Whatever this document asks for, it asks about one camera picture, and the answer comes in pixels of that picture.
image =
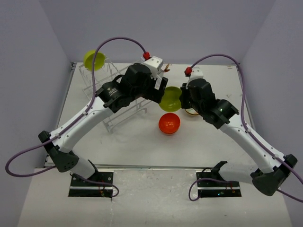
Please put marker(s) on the orange bowl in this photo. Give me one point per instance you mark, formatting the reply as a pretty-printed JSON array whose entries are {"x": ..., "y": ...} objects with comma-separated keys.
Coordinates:
[{"x": 169, "y": 123}]

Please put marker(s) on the green bowl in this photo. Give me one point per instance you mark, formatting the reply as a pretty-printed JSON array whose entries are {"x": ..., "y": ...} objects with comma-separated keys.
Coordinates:
[
  {"x": 99, "y": 60},
  {"x": 170, "y": 101}
]

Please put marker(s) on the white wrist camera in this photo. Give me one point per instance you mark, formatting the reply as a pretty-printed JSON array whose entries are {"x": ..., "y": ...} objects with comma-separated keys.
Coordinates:
[
  {"x": 154, "y": 64},
  {"x": 196, "y": 73}
]

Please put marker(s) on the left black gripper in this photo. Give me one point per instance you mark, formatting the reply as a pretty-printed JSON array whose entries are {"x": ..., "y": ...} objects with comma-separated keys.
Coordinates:
[{"x": 155, "y": 94}]

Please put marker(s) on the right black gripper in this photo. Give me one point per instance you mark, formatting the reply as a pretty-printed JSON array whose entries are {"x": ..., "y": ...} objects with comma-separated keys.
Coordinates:
[{"x": 184, "y": 103}]

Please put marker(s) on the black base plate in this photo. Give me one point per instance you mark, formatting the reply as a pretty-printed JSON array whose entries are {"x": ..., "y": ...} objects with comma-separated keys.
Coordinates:
[
  {"x": 103, "y": 189},
  {"x": 210, "y": 184}
]

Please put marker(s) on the white wire dish rack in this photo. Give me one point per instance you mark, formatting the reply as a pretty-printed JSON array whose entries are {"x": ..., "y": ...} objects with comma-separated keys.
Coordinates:
[{"x": 114, "y": 95}]

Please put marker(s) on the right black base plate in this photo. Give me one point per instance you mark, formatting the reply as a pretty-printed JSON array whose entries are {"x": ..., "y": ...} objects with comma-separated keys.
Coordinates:
[{"x": 210, "y": 184}]

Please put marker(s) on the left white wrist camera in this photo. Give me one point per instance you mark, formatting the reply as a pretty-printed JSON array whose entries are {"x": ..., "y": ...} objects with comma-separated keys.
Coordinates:
[{"x": 154, "y": 64}]

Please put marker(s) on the blue yellow patterned bowl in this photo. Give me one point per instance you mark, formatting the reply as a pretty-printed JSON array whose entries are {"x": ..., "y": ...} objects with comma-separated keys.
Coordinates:
[{"x": 191, "y": 112}]

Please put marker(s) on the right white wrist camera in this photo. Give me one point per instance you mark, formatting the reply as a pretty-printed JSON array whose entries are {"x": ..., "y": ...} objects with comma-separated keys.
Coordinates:
[{"x": 196, "y": 73}]

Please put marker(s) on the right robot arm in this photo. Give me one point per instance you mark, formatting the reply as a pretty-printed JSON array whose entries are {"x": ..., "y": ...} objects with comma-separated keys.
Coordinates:
[{"x": 271, "y": 167}]

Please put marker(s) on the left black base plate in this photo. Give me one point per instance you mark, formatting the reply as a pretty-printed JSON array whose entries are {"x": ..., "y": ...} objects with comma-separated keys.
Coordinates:
[{"x": 103, "y": 189}]

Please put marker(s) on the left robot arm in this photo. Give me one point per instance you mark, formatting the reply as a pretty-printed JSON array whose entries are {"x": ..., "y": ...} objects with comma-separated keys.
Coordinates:
[{"x": 59, "y": 146}]

